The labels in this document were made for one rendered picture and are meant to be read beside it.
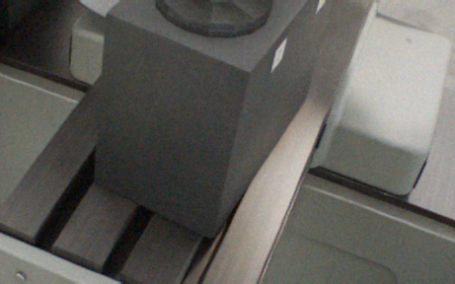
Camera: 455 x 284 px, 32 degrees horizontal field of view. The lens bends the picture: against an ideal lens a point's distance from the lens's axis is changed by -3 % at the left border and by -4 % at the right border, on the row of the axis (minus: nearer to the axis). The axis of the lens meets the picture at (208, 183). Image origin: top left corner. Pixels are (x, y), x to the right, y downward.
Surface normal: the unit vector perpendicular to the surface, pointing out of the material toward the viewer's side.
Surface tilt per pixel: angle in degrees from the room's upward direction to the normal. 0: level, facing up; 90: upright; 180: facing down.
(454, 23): 0
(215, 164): 90
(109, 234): 0
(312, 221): 90
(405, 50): 0
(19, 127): 90
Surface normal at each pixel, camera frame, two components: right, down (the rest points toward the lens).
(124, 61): -0.44, 0.61
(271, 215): 0.15, -0.67
